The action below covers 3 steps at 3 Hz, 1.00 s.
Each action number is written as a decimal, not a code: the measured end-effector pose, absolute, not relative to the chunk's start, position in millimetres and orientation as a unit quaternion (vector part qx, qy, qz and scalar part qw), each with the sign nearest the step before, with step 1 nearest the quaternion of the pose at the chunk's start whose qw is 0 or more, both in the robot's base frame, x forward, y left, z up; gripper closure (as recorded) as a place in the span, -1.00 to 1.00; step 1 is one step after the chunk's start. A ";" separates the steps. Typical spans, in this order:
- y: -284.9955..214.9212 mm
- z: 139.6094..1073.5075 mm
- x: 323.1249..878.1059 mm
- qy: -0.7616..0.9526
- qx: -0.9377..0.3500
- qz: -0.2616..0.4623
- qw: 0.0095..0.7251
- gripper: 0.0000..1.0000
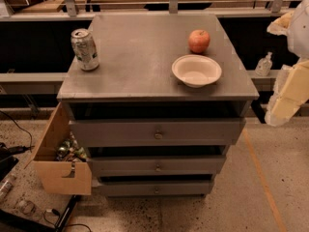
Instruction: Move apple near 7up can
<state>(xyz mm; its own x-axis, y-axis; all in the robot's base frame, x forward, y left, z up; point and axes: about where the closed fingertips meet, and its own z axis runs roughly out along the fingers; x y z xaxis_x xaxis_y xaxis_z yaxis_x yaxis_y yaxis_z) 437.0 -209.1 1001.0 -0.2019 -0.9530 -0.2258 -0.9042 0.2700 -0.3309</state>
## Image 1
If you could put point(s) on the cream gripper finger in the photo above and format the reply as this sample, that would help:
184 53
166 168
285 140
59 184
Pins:
280 25
290 92

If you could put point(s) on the white paper bowl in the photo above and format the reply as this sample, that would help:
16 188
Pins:
196 71

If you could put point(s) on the grey drawer cabinet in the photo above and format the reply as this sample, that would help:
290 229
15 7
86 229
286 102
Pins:
146 133

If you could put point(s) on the black floor equipment base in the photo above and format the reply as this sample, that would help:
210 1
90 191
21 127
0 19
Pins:
41 221

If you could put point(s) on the red apple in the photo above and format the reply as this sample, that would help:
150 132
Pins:
199 41

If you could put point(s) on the crumpled 7up can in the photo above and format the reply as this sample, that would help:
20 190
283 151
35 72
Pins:
85 49

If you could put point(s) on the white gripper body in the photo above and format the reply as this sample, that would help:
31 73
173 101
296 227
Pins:
299 33

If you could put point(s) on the snack packets in box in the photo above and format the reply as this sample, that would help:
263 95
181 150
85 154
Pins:
69 150

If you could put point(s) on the glass jar on floor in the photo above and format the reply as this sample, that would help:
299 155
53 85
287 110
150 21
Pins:
26 207

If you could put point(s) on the clear plastic bottle on floor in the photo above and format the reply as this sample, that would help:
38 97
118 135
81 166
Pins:
6 185

